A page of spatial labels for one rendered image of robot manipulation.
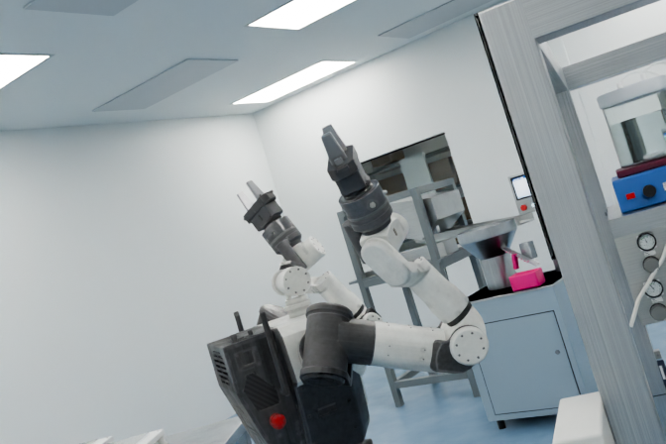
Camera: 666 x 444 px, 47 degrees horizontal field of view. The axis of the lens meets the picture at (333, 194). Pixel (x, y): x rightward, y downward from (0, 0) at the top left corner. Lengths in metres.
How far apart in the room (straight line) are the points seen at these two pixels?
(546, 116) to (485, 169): 6.25
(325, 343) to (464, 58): 5.95
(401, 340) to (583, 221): 0.61
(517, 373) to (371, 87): 4.06
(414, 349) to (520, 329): 2.89
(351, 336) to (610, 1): 0.82
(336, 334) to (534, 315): 2.91
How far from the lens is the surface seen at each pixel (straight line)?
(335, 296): 2.09
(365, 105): 7.83
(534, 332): 4.40
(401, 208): 5.49
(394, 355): 1.55
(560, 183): 1.04
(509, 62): 1.05
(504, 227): 4.58
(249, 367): 1.66
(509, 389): 4.56
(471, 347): 1.55
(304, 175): 8.31
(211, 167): 7.93
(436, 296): 1.55
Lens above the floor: 1.39
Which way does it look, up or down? 3 degrees up
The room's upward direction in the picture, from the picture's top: 17 degrees counter-clockwise
